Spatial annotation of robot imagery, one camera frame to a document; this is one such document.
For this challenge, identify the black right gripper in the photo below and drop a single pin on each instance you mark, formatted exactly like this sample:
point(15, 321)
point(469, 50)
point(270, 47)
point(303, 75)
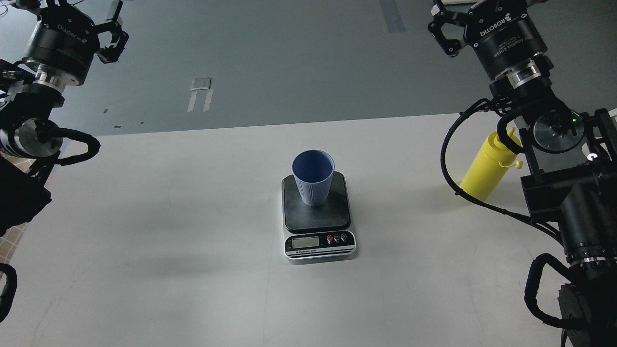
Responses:
point(501, 32)

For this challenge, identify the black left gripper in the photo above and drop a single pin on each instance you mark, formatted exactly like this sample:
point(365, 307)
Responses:
point(67, 40)

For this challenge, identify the yellow squeeze bottle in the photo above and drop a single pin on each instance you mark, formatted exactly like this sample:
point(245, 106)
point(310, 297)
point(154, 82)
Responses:
point(488, 168)

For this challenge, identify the blue ribbed plastic cup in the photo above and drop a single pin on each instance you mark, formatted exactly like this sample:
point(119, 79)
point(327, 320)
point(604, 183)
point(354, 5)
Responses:
point(313, 171)

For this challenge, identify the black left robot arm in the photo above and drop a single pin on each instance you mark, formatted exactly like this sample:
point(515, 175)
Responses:
point(31, 143)

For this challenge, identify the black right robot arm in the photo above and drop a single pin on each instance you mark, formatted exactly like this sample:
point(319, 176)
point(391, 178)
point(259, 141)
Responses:
point(571, 189)

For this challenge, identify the black digital kitchen scale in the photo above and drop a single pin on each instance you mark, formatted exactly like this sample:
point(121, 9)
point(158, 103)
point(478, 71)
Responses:
point(317, 234)

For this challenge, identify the grey floor plate with tape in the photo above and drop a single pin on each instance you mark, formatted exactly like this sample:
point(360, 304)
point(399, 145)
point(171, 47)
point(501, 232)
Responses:
point(201, 94)

